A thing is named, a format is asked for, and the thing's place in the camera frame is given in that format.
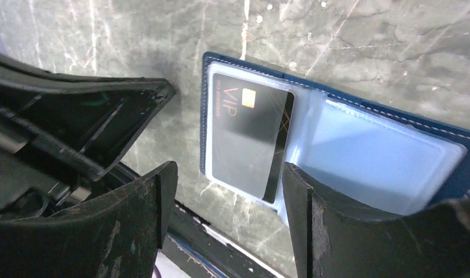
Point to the navy blue card holder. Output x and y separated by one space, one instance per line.
385 158

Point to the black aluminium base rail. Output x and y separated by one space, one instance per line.
193 243

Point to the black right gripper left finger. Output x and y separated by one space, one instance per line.
117 234

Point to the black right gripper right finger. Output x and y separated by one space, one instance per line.
334 235

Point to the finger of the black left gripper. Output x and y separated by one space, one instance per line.
84 123

